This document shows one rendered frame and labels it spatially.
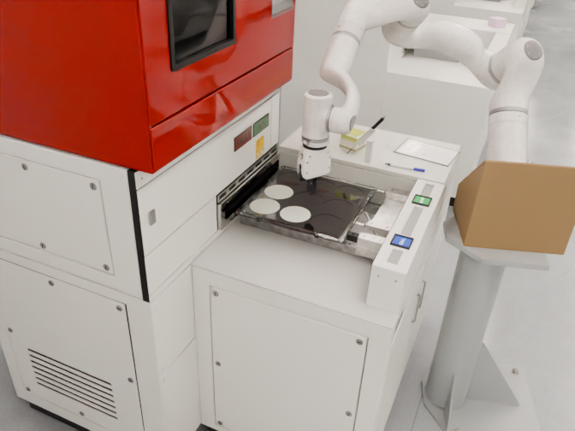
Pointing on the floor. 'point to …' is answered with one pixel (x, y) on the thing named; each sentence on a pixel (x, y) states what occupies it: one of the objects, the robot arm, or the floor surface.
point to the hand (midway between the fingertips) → (311, 188)
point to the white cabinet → (300, 356)
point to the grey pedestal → (477, 348)
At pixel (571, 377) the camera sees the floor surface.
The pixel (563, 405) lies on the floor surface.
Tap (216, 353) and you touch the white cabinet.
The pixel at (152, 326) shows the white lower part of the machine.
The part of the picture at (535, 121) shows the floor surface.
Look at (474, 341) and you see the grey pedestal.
